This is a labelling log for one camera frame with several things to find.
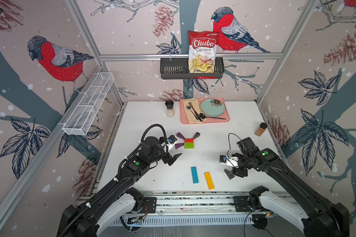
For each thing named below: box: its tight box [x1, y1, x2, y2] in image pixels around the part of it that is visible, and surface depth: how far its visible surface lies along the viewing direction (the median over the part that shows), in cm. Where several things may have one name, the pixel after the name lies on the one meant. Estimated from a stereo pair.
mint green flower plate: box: [200, 98, 226, 117], surface depth 120 cm
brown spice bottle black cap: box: [254, 122, 268, 137], surface depth 97 cm
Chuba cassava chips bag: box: [188, 30, 220, 74], surface depth 87 cm
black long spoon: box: [199, 113, 227, 120], surface depth 113 cm
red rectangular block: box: [184, 138, 194, 144], surface depth 100 cm
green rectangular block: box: [184, 142, 194, 149], surface depth 97 cm
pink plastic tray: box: [179, 97, 230, 125], surface depth 113 cm
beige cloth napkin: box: [182, 97, 208, 124], surface depth 117 cm
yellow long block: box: [203, 171, 216, 191], surface depth 83 cm
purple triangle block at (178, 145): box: [175, 143, 184, 150], surface depth 96 cm
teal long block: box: [190, 166, 199, 184], surface depth 85 cm
